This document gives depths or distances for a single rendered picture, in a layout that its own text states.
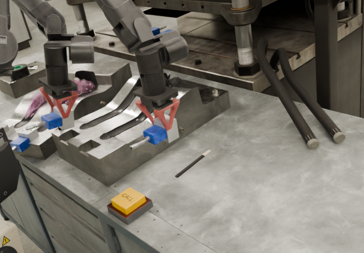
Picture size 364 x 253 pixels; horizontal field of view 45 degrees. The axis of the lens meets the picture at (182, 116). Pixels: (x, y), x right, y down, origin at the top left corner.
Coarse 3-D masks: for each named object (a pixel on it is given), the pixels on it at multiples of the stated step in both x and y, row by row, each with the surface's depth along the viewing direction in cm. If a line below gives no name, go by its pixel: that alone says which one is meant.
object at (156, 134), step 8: (168, 120) 110; (176, 120) 110; (152, 128) 110; (160, 128) 109; (176, 128) 111; (144, 136) 110; (152, 136) 107; (160, 136) 108; (168, 136) 110; (176, 136) 111; (136, 144) 106
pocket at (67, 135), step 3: (66, 132) 129; (69, 132) 130; (72, 132) 130; (75, 132) 129; (60, 135) 128; (63, 135) 129; (66, 135) 129; (69, 135) 130; (72, 135) 131; (75, 135) 130; (60, 138) 128; (63, 138) 129; (66, 138) 130; (69, 138) 130; (72, 138) 131; (63, 141) 127; (66, 141) 129; (66, 144) 125
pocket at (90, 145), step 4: (88, 140) 122; (92, 140) 122; (84, 144) 122; (88, 144) 122; (92, 144) 123; (96, 144) 121; (100, 144) 119; (80, 148) 120; (84, 148) 122; (88, 148) 123; (92, 148) 123; (84, 152) 122
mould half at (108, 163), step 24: (120, 96) 142; (192, 96) 131; (216, 96) 139; (120, 120) 131; (144, 120) 128; (192, 120) 133; (72, 144) 122; (120, 144) 117; (144, 144) 122; (168, 144) 129; (96, 168) 117; (120, 168) 118
